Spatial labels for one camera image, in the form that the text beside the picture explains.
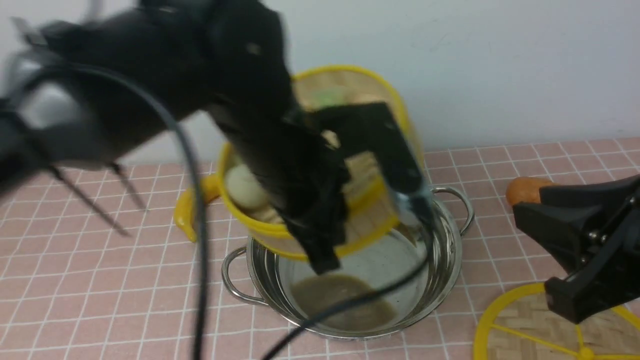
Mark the yellow bamboo steamer lid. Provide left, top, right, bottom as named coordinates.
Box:
left=473, top=284, right=640, bottom=360

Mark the white round bun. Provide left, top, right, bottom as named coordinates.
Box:
left=224, top=164, right=268, bottom=211

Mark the stainless steel pot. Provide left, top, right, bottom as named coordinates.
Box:
left=221, top=186, right=475, bottom=340

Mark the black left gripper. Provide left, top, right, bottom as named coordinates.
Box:
left=206, top=100, right=435, bottom=276

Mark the yellow banana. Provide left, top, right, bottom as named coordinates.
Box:
left=173, top=173, right=221, bottom=243

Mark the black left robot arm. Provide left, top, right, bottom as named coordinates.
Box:
left=1, top=0, right=435, bottom=274

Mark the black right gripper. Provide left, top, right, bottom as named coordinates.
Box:
left=512, top=175, right=640, bottom=325

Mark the orange-brown potato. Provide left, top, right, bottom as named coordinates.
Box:
left=505, top=177, right=558, bottom=207

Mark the yellow bamboo steamer basket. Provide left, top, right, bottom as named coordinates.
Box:
left=205, top=64, right=425, bottom=262

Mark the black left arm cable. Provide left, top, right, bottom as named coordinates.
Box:
left=10, top=60, right=436, bottom=360

